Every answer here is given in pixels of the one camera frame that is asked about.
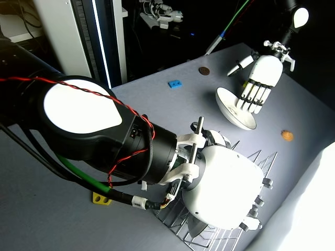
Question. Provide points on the white column with light strip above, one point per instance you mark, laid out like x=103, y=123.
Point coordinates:
x=60, y=31

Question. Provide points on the yellow pentagon block with holes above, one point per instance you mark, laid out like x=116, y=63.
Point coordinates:
x=101, y=203

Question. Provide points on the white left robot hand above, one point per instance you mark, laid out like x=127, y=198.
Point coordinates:
x=267, y=70

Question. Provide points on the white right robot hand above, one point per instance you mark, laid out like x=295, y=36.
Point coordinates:
x=225, y=188

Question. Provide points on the brown swirl cookie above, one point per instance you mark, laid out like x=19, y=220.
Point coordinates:
x=287, y=136

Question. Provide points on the blue rectangular block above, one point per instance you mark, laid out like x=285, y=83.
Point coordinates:
x=175, y=84

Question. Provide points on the brown round disc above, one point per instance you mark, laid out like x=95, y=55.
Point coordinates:
x=204, y=70

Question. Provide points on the white machine part on shelf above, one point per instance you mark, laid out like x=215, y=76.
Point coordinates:
x=161, y=15

